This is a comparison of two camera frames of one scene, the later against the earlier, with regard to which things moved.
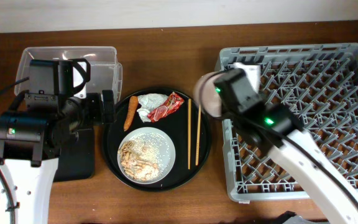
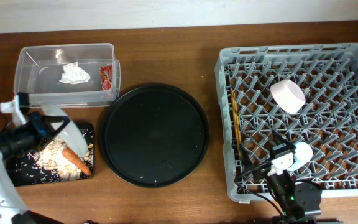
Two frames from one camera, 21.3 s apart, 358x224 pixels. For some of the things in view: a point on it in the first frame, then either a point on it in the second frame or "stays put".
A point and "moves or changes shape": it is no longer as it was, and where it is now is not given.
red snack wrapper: x=166 y=107 → x=106 y=77
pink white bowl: x=206 y=96 → x=288 y=96
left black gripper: x=98 y=115 → x=38 y=123
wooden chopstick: x=189 y=131 → x=237 y=121
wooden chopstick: x=198 y=133 → x=235 y=125
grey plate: x=146 y=155 moves or changes shape
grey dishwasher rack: x=332 y=89 stays put
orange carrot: x=131 y=111 → x=76 y=161
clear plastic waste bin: x=105 y=72 stays put
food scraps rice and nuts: x=139 y=157 → x=51 y=157
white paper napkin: x=148 y=101 moves or changes shape
